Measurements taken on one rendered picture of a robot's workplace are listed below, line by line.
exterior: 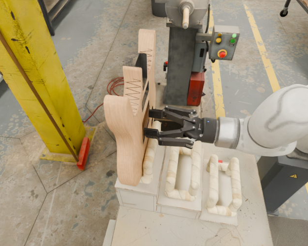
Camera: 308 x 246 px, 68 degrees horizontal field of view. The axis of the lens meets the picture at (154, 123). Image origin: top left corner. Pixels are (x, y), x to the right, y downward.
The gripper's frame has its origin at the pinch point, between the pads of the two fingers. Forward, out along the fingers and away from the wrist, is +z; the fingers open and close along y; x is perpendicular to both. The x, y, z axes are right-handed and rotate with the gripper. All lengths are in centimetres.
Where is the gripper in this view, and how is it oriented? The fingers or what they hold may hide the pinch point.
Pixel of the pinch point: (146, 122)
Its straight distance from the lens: 68.6
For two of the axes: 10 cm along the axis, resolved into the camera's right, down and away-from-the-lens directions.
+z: -9.8, -1.3, 1.2
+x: 0.0, -6.5, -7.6
